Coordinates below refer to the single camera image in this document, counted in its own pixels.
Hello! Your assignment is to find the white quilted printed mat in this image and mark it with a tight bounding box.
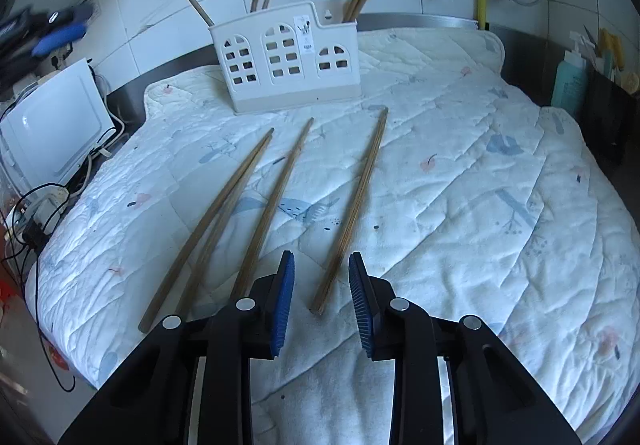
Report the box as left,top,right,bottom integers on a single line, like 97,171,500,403
27,27,640,445

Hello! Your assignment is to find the teal plastic bottle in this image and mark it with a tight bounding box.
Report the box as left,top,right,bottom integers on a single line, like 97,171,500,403
550,32,591,118

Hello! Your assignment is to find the white power strip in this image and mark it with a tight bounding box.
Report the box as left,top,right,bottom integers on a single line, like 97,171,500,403
10,187,71,232

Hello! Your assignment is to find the black power adapter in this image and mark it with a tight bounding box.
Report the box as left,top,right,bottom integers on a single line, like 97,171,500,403
22,220,49,252

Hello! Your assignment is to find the white house-shaped utensil holder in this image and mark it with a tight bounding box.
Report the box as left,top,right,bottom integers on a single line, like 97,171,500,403
209,1,362,114

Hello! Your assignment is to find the long single wooden chopstick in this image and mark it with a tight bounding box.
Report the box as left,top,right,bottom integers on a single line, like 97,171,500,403
175,132,275,321
231,118,315,302
139,127,276,333
310,108,390,316

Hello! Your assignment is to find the black power cable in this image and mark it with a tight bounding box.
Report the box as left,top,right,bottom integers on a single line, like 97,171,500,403
0,182,76,393

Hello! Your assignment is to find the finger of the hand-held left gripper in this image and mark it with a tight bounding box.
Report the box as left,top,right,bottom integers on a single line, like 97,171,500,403
32,22,88,58
47,4,96,24

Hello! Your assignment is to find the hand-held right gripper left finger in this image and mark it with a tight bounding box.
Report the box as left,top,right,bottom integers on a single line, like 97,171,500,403
57,250,297,445

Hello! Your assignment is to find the black utensil container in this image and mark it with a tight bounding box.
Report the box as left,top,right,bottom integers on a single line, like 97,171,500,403
582,65,640,166

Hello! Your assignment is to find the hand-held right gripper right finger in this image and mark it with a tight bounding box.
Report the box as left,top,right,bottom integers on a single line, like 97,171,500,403
347,251,583,445

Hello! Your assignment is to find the white microwave oven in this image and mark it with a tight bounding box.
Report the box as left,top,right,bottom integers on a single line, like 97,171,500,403
0,57,117,196

